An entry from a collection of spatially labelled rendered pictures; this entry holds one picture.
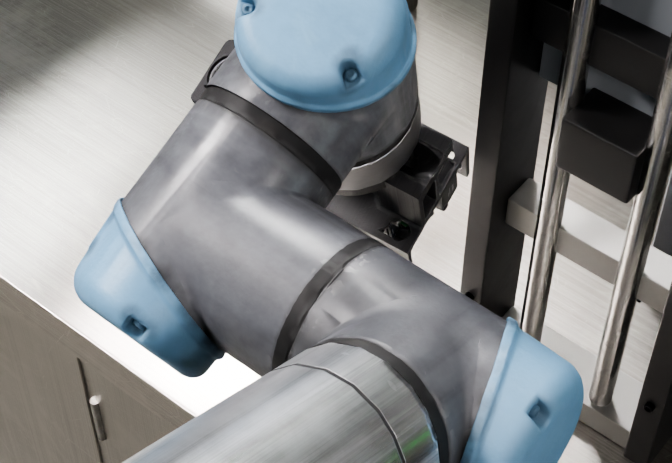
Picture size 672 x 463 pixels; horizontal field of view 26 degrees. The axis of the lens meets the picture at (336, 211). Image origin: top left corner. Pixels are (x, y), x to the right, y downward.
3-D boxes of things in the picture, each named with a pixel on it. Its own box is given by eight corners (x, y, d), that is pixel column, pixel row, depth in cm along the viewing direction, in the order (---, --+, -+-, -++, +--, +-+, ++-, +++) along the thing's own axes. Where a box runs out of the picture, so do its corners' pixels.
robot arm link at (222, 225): (222, 401, 57) (381, 178, 59) (26, 262, 62) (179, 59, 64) (280, 445, 64) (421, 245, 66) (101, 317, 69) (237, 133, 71)
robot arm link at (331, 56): (179, 45, 61) (297, -111, 62) (223, 127, 72) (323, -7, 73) (331, 144, 59) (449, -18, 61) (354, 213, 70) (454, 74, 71)
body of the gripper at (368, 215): (409, 281, 86) (398, 231, 74) (284, 214, 87) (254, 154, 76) (472, 171, 87) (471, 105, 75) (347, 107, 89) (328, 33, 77)
